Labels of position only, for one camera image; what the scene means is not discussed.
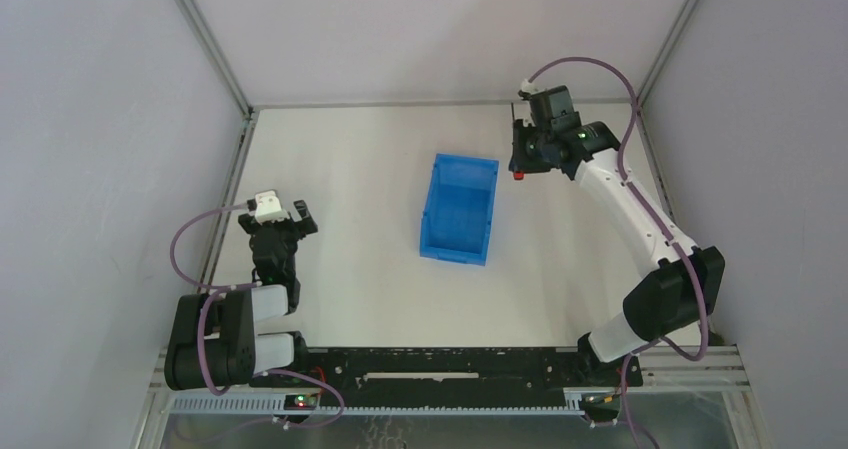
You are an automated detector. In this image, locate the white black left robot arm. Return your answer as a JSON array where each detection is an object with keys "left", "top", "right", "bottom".
[{"left": 164, "top": 192, "right": 318, "bottom": 395}]

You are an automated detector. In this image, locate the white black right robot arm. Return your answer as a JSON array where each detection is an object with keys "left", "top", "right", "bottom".
[{"left": 509, "top": 117, "right": 725, "bottom": 366}]

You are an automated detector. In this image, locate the blue plastic bin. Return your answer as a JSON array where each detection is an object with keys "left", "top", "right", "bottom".
[{"left": 419, "top": 153, "right": 499, "bottom": 266}]

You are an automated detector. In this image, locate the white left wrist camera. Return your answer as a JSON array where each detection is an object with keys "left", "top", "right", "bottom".
[{"left": 247, "top": 190, "right": 291, "bottom": 224}]

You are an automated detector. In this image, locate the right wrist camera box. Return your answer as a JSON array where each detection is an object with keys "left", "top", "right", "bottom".
[{"left": 518, "top": 81, "right": 579, "bottom": 130}]

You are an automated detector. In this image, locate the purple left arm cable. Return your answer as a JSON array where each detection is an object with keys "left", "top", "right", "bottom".
[{"left": 170, "top": 202, "right": 347, "bottom": 431}]

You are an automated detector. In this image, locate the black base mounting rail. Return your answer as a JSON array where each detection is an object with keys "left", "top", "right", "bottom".
[{"left": 251, "top": 346, "right": 644, "bottom": 410}]

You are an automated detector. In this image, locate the aluminium frame front rail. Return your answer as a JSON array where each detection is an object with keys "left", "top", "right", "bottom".
[{"left": 149, "top": 346, "right": 751, "bottom": 416}]

